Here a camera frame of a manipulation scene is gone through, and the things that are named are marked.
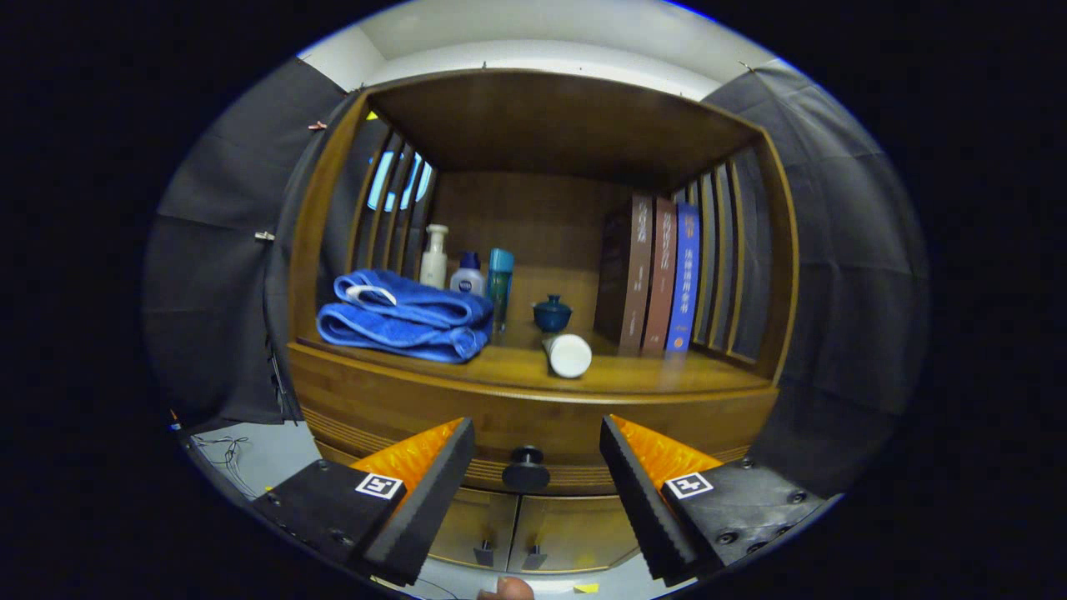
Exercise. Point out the white and green tube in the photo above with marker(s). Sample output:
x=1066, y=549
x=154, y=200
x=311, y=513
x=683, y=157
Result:
x=570, y=357

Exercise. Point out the wooden countertop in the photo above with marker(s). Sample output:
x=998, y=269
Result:
x=633, y=375

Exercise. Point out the wooden cabinet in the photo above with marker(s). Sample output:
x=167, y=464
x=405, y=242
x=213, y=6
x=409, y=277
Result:
x=550, y=125

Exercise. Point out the white pump bottle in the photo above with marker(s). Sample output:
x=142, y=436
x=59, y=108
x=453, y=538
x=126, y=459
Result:
x=433, y=267

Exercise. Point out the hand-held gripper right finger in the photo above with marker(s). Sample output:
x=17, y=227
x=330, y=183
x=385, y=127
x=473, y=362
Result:
x=642, y=500

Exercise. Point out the reddish brown book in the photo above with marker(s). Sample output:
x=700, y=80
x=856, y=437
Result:
x=661, y=279

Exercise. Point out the blue book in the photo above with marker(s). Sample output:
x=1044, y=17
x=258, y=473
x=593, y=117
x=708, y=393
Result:
x=685, y=279

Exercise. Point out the blue folded towel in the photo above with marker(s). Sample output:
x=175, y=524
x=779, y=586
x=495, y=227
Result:
x=408, y=321

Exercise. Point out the dark blue lidded teacup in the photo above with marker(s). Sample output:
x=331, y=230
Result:
x=553, y=317

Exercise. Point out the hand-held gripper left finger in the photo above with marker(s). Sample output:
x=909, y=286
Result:
x=433, y=500

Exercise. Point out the teal transparent bottle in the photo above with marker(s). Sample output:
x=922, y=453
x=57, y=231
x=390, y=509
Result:
x=500, y=287

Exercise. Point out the yellow floor sticker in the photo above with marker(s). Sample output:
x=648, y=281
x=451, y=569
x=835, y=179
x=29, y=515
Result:
x=586, y=587

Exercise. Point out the dark brown book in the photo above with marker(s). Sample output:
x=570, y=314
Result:
x=638, y=275

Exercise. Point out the wooden cabinet door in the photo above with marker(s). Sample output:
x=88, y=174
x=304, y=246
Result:
x=475, y=521
x=575, y=529

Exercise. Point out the white bottle with blue cap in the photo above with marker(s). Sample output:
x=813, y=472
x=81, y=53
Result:
x=468, y=282

